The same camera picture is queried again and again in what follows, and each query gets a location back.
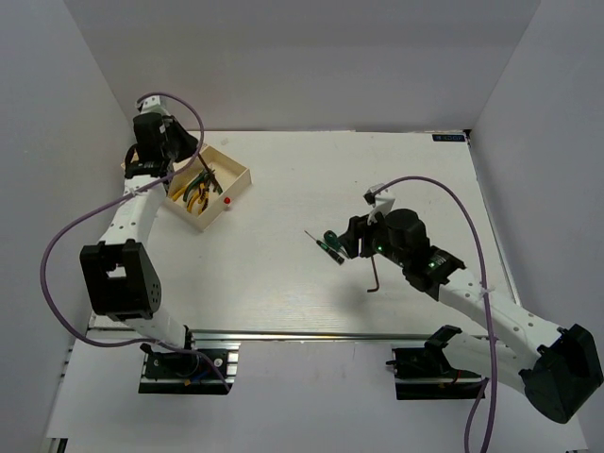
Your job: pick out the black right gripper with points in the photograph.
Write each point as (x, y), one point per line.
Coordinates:
(358, 228)

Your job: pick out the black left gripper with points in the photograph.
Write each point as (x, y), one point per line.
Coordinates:
(172, 125)

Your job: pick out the green handled cutters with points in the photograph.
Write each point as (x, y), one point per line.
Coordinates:
(205, 176)

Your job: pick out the yellow needle-nose pliers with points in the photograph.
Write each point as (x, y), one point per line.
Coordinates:
(199, 198)

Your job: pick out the long brown hex key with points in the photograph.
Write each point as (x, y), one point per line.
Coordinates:
(209, 177)

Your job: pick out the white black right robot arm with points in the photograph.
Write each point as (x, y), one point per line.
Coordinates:
(557, 369)

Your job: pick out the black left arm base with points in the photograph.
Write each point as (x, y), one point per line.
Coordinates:
(170, 373)

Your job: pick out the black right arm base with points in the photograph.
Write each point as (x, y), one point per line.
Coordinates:
(424, 374)

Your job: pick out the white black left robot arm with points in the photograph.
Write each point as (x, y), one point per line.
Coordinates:
(121, 280)

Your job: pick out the black green precision screwdriver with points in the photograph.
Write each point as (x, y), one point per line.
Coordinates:
(334, 255)

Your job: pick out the cream compartment tray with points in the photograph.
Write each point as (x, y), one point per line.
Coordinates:
(233, 177)

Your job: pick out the blue logo sticker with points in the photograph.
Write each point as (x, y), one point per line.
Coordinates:
(449, 138)

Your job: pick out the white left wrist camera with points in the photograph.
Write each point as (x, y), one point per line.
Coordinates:
(152, 104)

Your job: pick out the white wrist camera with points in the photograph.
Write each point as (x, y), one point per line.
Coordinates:
(152, 104)
(381, 201)

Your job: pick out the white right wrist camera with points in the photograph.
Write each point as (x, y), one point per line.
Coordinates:
(381, 201)

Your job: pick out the aluminium table rail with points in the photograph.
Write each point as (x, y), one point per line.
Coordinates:
(217, 334)

